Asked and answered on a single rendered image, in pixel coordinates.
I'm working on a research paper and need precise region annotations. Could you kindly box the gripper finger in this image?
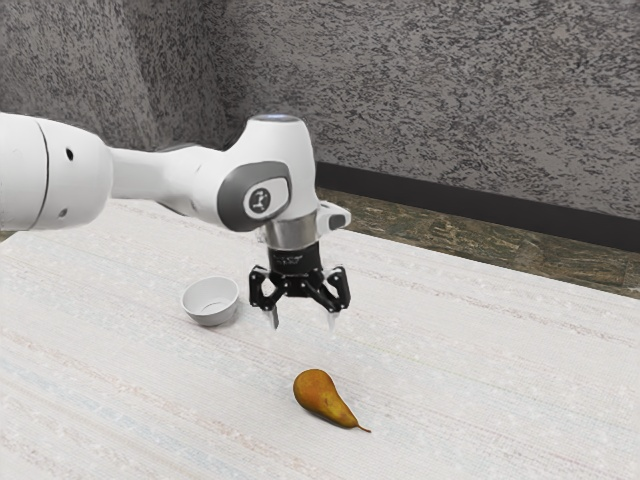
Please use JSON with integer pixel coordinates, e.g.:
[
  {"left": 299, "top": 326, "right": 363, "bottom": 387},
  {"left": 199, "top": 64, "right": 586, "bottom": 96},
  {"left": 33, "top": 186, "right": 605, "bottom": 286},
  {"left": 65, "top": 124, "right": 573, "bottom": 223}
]
[
  {"left": 308, "top": 265, "right": 350, "bottom": 332},
  {"left": 248, "top": 265, "right": 287, "bottom": 331}
]

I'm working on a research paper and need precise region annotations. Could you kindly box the white bowl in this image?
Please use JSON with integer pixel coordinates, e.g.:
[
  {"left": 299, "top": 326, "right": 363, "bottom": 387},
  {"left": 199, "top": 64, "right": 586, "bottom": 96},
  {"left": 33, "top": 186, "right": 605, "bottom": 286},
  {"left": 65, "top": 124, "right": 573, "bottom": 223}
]
[{"left": 180, "top": 276, "right": 240, "bottom": 328}]

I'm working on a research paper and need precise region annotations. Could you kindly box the brown pear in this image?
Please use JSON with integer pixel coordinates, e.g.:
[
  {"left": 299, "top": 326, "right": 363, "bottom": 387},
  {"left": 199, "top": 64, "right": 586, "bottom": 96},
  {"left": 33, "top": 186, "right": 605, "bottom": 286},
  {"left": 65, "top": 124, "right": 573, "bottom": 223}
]
[{"left": 292, "top": 368, "right": 373, "bottom": 434}]

